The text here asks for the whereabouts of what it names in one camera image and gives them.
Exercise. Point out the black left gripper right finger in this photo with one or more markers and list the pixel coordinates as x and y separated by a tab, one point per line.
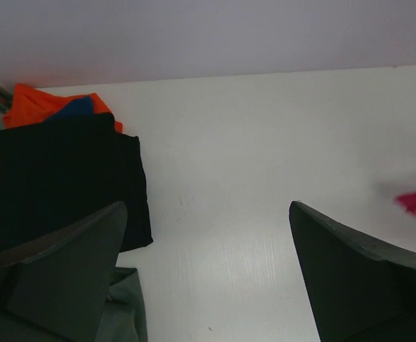
360	288

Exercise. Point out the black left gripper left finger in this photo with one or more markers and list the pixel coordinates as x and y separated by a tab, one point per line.
54	288

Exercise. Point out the grey folded t shirt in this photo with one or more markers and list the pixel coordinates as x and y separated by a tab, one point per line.
124	314

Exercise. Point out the black folded t shirt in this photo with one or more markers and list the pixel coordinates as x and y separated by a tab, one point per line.
56	173

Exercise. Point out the orange folded t shirt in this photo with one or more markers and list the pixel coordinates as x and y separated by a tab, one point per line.
32	106

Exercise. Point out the blue folded t shirt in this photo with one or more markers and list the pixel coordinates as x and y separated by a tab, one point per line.
75	108

